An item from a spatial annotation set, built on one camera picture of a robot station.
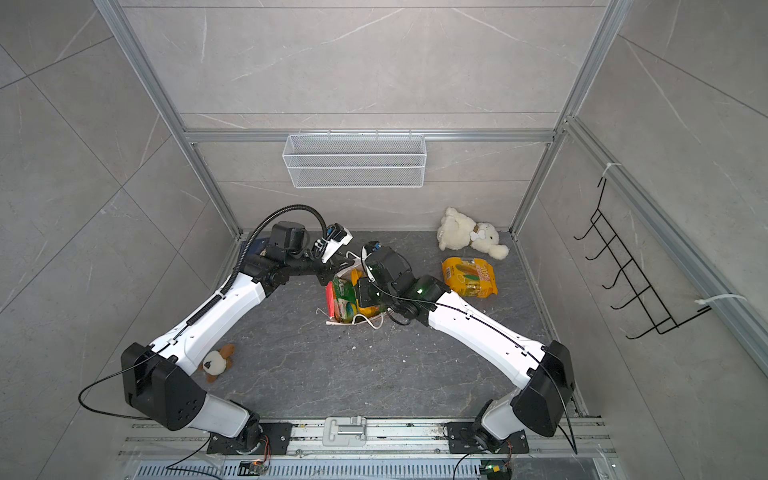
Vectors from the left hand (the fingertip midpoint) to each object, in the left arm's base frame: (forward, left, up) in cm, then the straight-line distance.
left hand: (351, 254), depth 77 cm
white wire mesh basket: (+38, 0, +3) cm, 39 cm away
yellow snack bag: (+7, -38, -22) cm, 45 cm away
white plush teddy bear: (+26, -37, -20) cm, 49 cm away
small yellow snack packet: (+1, 0, -11) cm, 11 cm away
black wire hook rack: (-25, -63, +7) cm, 68 cm away
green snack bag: (-4, +3, -17) cm, 17 cm away
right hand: (-7, -2, -4) cm, 9 cm away
